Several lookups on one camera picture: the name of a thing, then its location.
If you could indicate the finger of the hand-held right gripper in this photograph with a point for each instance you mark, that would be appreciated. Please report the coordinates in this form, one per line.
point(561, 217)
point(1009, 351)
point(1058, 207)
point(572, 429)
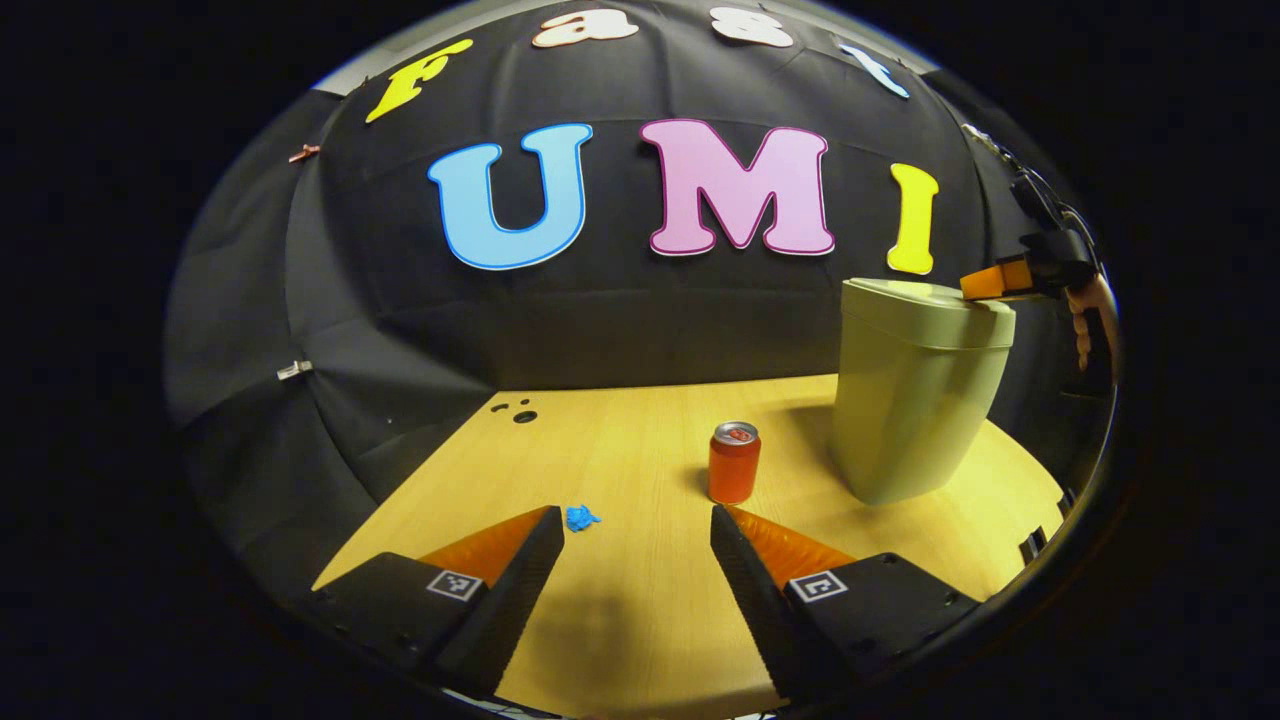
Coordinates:
point(995, 280)

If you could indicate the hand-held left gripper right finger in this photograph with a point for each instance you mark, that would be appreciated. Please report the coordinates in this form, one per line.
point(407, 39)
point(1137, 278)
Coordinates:
point(750, 590)

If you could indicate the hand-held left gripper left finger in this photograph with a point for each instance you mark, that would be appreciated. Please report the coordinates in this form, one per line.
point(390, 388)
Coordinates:
point(520, 585)

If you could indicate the blue paper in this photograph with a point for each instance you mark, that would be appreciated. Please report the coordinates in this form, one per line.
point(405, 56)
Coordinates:
point(582, 518)

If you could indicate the orange pop can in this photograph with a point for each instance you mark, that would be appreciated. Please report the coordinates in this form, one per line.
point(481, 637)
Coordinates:
point(734, 470)

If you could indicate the pale green garbage bin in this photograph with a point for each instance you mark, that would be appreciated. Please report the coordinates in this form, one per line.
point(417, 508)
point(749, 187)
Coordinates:
point(910, 400)

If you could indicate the wooden desktop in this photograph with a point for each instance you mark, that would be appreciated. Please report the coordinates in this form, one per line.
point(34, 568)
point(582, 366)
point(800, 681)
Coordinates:
point(640, 600)

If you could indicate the black backdrop cloth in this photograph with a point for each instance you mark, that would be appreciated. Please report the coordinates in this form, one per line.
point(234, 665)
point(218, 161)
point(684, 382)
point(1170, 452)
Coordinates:
point(620, 330)

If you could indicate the silver metal clip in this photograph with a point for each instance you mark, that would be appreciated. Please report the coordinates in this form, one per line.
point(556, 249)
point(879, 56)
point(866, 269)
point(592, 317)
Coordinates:
point(294, 370)

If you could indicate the copper metal clip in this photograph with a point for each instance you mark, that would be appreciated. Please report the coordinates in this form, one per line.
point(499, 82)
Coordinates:
point(304, 153)

